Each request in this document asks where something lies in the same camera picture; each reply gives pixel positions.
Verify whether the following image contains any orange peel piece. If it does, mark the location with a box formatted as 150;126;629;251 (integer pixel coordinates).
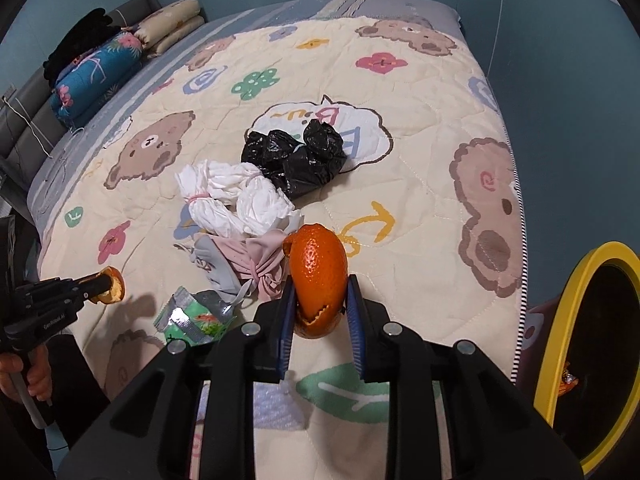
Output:
91;266;126;304

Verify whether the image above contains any orange tangerine peel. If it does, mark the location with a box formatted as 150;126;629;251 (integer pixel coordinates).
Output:
283;223;348;339

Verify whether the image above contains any pink and grey mask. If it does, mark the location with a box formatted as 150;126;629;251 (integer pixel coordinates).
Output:
174;230;288;307

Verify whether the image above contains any green snack wrapper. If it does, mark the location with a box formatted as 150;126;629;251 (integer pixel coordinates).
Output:
153;286;234;346

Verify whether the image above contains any white plastic bag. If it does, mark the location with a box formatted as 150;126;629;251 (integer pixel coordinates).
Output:
176;160;304;240

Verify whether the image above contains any black plastic bag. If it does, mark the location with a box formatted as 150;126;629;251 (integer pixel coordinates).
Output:
241;119;347;200

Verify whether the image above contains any orange snack bag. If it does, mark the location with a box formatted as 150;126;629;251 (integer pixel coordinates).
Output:
558;362;579;396

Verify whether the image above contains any yellow rimmed trash bin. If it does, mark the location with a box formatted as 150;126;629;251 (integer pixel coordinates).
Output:
534;242;639;478

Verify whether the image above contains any person's left hand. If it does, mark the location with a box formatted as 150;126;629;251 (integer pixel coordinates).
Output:
0;344;52;402

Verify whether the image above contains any white foam net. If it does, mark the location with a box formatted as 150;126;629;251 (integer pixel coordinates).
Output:
253;379;306;431

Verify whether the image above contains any grey bed headboard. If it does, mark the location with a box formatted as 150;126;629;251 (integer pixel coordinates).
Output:
0;0;162;196

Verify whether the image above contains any blue floral pillow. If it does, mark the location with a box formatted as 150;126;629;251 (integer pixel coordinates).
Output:
50;32;142;128

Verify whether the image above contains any striped grey bed sheet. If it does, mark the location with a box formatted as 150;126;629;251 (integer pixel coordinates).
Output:
24;0;464;221

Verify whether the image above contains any black cloth on headboard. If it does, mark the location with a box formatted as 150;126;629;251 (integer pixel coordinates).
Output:
42;8;120;88

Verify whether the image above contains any cream folded blanket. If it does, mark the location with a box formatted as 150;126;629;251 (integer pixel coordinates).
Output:
134;0;205;58

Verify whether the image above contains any white charging cable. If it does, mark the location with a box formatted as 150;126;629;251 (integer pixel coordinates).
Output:
2;91;87;162

